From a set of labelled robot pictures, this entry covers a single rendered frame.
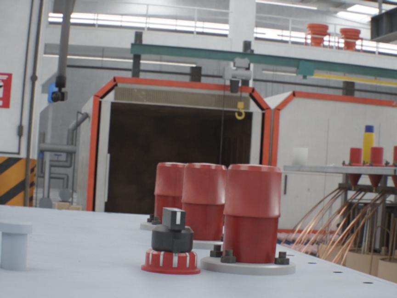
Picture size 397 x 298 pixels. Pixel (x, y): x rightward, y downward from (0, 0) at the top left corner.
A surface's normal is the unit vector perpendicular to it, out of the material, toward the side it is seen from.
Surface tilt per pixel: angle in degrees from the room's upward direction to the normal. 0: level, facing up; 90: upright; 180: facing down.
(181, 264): 88
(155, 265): 88
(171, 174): 89
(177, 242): 90
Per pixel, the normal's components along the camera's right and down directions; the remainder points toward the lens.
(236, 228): -0.61, -0.04
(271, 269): 0.40, 0.00
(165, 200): -0.36, -0.04
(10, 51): 0.17, -0.01
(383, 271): -0.97, -0.07
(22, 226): 0.59, 0.02
